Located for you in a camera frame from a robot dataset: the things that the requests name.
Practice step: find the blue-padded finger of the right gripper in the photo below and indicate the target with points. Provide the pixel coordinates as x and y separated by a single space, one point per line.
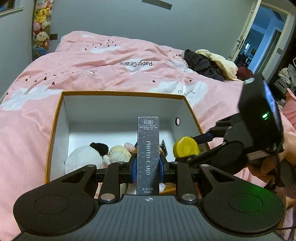
204 138

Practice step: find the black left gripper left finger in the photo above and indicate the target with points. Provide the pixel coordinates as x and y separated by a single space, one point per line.
112 177

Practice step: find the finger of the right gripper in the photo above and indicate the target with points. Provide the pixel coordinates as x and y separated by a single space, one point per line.
195 161

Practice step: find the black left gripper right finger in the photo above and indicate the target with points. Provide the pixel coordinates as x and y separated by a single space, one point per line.
178 177

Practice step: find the yellow tape measure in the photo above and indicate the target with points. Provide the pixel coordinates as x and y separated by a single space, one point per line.
186 146

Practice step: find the grey photo card box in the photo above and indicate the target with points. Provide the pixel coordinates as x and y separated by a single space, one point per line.
148 155

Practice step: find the person's right hand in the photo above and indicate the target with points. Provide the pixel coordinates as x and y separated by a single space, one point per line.
269 163

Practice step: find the white crochet plush toy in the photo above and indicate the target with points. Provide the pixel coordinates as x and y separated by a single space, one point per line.
119 154

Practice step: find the white black plush toy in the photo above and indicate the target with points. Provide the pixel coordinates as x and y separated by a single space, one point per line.
95 154

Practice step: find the orange cardboard storage box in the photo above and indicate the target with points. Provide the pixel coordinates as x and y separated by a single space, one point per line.
110 117

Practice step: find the black clothing pile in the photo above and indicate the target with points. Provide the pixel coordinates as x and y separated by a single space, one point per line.
203 65

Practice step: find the pink duvet cover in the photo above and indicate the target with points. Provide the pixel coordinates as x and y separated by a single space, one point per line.
88 61

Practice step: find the hanging plush toy column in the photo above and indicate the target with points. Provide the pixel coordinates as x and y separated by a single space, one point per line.
41 28

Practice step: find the white door frame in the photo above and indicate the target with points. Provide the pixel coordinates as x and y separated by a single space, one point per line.
264 37

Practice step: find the window frame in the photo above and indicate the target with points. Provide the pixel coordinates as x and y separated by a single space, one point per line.
10 6

